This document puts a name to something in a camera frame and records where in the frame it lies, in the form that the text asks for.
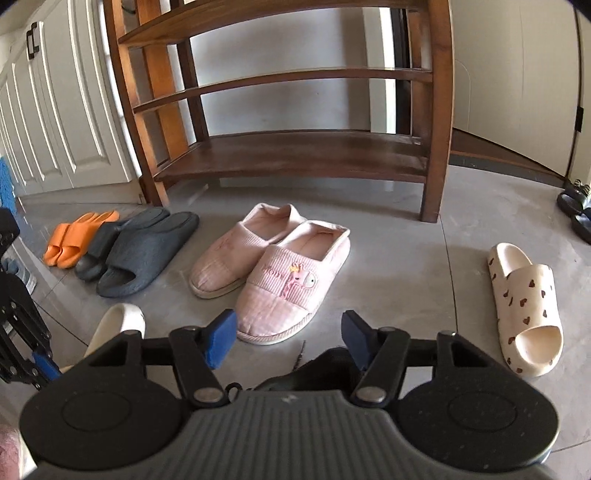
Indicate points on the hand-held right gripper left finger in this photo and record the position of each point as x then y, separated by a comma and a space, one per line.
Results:
221, 337

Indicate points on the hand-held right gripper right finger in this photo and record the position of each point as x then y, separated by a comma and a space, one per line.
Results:
356, 339

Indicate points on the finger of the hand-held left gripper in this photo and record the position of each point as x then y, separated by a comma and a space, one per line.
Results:
45, 363

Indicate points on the orange textured slide slipper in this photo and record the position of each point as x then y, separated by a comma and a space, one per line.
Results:
85, 244
60, 240

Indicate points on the pink fabric slipper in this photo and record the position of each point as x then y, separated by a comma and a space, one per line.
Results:
286, 290
226, 263

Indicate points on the cream heart print slipper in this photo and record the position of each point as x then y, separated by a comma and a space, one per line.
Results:
117, 323
526, 304

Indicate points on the dark grey ribbed slipper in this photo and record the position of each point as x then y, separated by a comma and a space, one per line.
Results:
143, 258
134, 221

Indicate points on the brown wooden shoe rack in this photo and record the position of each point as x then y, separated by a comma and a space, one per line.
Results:
295, 152

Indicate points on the blue bristly brush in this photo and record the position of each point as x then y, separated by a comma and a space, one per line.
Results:
5, 184

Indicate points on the person's bare leg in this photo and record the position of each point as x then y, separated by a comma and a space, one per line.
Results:
7, 450

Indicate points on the white panelled cabinet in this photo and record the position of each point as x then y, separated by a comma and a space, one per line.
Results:
64, 115

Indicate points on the black sandal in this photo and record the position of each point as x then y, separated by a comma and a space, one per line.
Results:
582, 226
572, 198

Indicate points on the white door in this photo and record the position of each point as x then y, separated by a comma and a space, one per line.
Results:
521, 83

